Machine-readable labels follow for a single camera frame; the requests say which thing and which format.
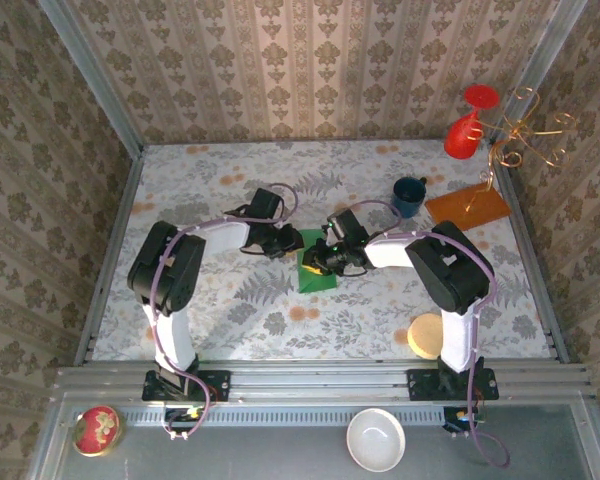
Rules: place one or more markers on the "green paper sheet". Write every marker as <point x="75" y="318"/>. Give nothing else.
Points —
<point x="317" y="285"/>

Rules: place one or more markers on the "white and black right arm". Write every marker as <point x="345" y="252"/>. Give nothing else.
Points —
<point x="457" y="340"/>

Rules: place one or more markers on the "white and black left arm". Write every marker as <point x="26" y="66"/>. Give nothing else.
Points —
<point x="175" y="335"/>

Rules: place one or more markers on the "floral patterned table cover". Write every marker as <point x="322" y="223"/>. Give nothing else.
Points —
<point x="330" y="325"/>

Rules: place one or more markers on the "dark blue cup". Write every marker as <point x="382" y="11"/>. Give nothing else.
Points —
<point x="409" y="200"/>

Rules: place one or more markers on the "orange wooden board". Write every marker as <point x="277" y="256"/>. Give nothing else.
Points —
<point x="460" y="210"/>

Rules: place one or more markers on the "red wine glass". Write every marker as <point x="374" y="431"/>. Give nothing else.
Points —
<point x="462" y="137"/>

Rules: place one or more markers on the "white bowl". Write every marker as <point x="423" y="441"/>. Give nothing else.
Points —
<point x="375" y="440"/>

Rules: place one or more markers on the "grey metal shelf plate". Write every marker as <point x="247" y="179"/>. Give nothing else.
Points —
<point x="255" y="455"/>

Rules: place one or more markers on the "small circuit board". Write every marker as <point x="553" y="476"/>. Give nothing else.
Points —
<point x="462" y="417"/>
<point x="185" y="417"/>

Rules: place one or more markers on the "red round pincushion tin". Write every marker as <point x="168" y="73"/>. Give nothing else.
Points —
<point x="97" y="430"/>

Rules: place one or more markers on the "wide aluminium frame beam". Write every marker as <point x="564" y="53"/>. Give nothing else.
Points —
<point x="320" y="382"/>

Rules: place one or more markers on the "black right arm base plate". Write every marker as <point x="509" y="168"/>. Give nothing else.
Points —
<point x="425" y="385"/>

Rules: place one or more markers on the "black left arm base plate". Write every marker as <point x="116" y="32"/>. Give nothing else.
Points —
<point x="215" y="385"/>

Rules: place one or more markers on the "aluminium frame side rail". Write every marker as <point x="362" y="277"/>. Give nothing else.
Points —
<point x="107" y="260"/>
<point x="535" y="270"/>

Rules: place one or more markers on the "aluminium frame corner post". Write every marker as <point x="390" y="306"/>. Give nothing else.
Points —
<point x="95" y="80"/>
<point x="547" y="60"/>

